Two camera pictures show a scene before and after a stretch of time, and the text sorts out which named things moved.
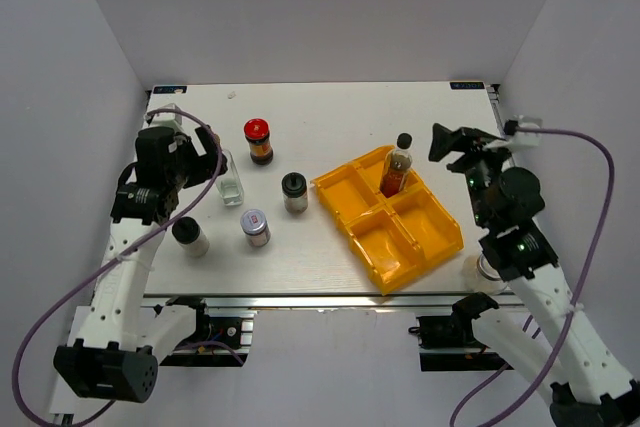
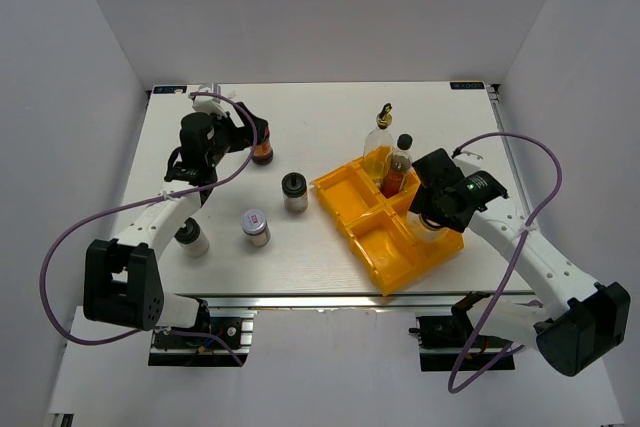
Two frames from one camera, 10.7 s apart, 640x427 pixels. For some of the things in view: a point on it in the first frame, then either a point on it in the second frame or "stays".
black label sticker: x=467 y=85 stays
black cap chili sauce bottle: x=397 y=166 stays
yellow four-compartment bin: x=394 y=236 stays
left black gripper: x=205 y=164 -> x=243 y=136
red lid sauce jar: x=257 y=131 stays
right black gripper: x=444 y=140 -> x=421 y=203
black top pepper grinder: x=294 y=186 stays
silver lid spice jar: x=253 y=222 stays
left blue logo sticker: x=178 y=90 stays
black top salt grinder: x=186 y=231 stays
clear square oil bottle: x=229 y=185 -> x=378 y=145
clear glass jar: x=479 y=276 -> x=419 y=229
